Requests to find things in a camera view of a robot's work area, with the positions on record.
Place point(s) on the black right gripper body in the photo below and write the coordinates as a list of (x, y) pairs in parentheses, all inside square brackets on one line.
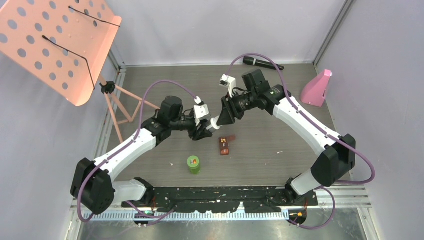
[(242, 103)]

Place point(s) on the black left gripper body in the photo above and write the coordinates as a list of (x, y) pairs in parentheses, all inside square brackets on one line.
[(194, 134)]

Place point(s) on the white capped pill bottle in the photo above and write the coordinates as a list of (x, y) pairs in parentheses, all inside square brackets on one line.
[(213, 124)]

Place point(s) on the brown translucent pill container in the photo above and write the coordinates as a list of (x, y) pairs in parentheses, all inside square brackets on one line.
[(223, 142)]

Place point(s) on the green black pill bottle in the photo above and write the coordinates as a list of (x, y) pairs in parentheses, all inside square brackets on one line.
[(193, 163)]

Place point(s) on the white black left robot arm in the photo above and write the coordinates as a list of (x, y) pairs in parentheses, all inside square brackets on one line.
[(94, 183)]

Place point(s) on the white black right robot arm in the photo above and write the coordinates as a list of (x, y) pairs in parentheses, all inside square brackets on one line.
[(335, 153)]

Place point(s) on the black microphone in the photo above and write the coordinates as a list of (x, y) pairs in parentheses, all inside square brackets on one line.
[(252, 61)]

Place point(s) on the pink wedge object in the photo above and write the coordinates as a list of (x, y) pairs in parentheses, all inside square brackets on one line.
[(314, 93)]

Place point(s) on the pink music stand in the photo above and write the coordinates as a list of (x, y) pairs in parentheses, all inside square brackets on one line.
[(64, 44)]

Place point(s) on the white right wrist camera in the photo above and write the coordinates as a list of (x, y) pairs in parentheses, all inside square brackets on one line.
[(228, 82)]

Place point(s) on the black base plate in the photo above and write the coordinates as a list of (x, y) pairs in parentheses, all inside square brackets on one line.
[(220, 200)]

